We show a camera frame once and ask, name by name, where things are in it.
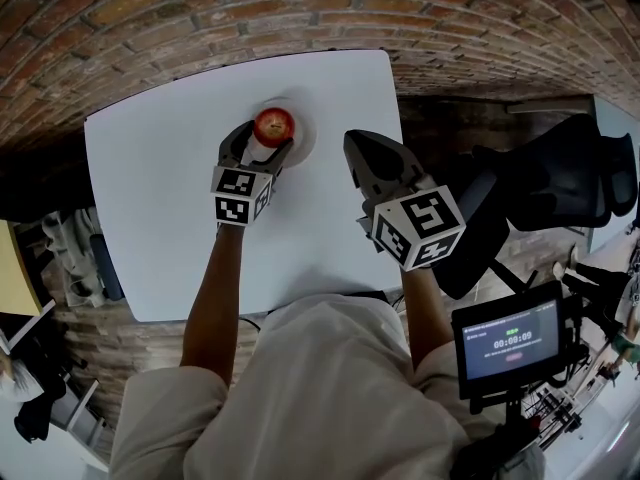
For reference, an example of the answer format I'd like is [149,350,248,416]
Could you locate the black mesh office chair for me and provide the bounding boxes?
[433,112,639,300]

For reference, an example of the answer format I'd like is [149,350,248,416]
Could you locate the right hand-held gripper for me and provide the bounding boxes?
[343,128,468,273]

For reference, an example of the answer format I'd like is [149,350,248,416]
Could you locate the person's left forearm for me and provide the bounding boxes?
[179,222,247,387]

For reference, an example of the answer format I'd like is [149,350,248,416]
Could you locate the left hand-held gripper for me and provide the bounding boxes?
[209,119,296,227]

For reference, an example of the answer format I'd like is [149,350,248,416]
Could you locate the person's white shirt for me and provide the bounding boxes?
[108,293,547,480]

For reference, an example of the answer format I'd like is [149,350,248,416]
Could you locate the person's right forearm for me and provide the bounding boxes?
[399,265,454,375]

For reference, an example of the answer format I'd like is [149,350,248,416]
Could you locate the white plate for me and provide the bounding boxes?
[247,96,318,170]

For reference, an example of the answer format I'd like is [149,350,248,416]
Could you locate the black monitor screen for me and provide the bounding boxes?
[451,280,567,401]

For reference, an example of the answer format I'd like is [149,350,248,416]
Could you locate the monitor screen on stand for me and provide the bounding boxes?
[452,287,592,480]

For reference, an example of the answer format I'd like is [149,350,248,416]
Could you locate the red apple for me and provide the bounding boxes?
[253,107,297,150]

